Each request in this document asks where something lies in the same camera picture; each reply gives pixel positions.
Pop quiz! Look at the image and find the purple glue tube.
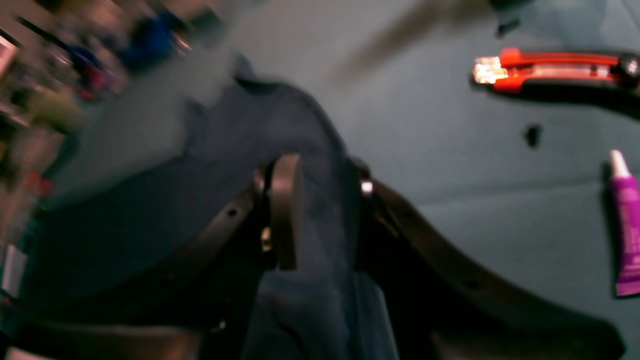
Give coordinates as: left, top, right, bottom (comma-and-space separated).
610, 149, 640, 297

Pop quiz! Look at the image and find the light blue table cloth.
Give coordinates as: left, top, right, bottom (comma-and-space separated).
55, 0, 639, 360

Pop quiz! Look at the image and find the orange utility knife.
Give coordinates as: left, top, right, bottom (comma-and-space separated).
471, 47, 639, 98

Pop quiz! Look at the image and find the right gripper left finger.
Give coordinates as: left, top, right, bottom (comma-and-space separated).
20, 153, 302, 360

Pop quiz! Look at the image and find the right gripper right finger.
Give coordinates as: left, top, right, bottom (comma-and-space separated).
354, 160, 626, 360

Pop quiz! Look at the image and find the dark blue T-shirt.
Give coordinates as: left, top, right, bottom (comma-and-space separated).
21, 58, 398, 360

